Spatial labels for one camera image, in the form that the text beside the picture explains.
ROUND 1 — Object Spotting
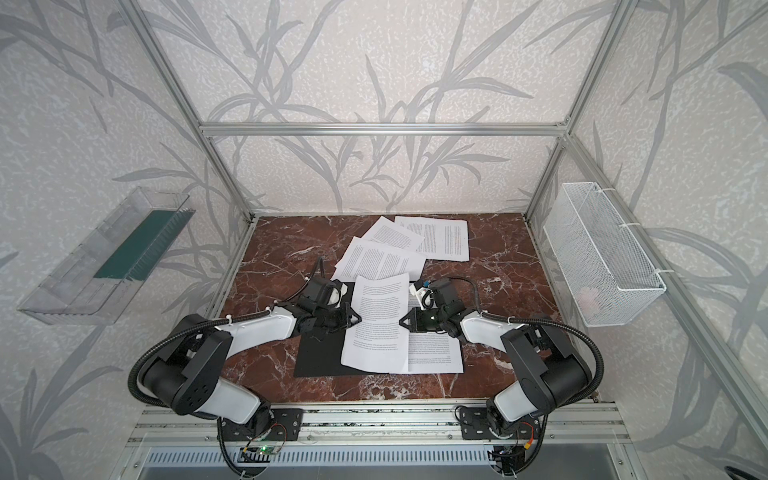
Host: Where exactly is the folder white cover black inside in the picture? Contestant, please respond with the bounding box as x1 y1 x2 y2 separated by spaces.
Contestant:
294 283 369 377

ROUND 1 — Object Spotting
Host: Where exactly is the printed sheet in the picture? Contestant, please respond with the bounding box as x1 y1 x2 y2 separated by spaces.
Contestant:
395 216 470 262
404 332 464 374
340 273 410 374
362 216 424 252
332 237 426 282

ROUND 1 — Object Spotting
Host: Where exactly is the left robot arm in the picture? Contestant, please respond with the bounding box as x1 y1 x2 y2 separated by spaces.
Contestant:
127 275 361 435

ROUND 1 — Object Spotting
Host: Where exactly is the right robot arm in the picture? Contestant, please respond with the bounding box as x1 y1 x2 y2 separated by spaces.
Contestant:
400 277 605 437

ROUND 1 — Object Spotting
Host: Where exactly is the printed sheet under pile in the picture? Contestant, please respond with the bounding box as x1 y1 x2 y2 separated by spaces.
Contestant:
362 216 424 252

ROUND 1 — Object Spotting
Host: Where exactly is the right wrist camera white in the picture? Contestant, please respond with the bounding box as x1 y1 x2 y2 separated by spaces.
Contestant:
408 281 431 310

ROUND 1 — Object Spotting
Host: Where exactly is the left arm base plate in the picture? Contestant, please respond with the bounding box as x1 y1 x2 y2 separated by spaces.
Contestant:
253 408 305 442

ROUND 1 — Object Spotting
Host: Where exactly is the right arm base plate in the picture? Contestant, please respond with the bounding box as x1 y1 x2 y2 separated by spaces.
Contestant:
453 405 541 443

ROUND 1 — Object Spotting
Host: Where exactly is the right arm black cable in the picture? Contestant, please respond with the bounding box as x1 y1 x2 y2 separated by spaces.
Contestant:
419 275 605 406

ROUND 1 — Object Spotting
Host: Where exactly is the white wire mesh basket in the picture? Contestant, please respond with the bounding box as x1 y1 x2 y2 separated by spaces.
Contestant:
543 182 666 327

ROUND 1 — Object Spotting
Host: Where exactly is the aluminium frame horizontal bar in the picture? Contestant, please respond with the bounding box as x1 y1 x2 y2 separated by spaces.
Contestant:
200 122 566 137

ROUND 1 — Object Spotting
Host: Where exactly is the aluminium front rail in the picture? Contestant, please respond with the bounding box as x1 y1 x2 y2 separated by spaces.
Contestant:
126 399 631 447

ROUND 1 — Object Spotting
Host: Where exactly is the clear plastic wall tray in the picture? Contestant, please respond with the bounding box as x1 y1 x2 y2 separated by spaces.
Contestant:
18 187 195 326

